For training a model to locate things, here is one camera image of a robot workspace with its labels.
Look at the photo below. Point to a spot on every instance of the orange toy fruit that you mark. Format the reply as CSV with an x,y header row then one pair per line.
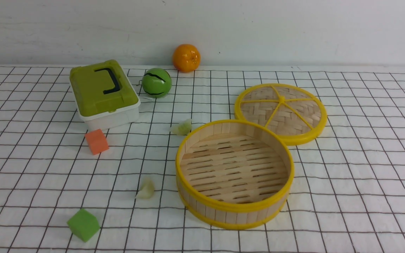
x,y
186,58

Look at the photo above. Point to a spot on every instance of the white grid tablecloth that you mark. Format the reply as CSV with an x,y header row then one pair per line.
x,y
348,193

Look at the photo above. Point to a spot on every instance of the green foam cube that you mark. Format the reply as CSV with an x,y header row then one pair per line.
x,y
83,225

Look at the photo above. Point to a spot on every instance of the green toy watermelon ball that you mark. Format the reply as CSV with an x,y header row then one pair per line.
x,y
156,82

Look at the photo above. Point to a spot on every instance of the green lidded white box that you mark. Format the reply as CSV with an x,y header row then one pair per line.
x,y
104,96

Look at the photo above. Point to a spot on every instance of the orange foam cube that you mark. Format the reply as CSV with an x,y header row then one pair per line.
x,y
96,141

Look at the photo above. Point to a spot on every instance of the pale green dumpling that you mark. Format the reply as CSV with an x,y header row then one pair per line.
x,y
146,191
182,128

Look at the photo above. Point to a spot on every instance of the bamboo steamer tray yellow rim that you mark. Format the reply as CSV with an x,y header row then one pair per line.
x,y
234,174

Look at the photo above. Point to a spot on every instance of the woven bamboo steamer lid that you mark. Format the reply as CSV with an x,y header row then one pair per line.
x,y
295,115

